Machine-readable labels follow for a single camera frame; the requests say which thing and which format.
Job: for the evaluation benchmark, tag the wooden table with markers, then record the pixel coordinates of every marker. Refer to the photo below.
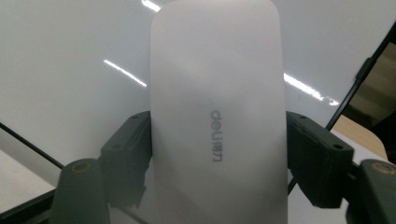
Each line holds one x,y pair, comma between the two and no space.
358,137

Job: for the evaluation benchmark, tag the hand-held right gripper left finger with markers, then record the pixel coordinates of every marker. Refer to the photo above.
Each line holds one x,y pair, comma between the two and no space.
127,155

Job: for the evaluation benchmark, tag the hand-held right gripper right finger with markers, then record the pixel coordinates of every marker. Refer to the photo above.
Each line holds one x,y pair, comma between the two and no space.
320,161

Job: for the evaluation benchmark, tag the white table cover sheet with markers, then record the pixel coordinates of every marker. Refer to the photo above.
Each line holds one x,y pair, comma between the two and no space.
18,180

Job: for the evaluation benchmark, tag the white whiteboard eraser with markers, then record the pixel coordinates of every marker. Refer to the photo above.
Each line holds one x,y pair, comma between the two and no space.
218,124

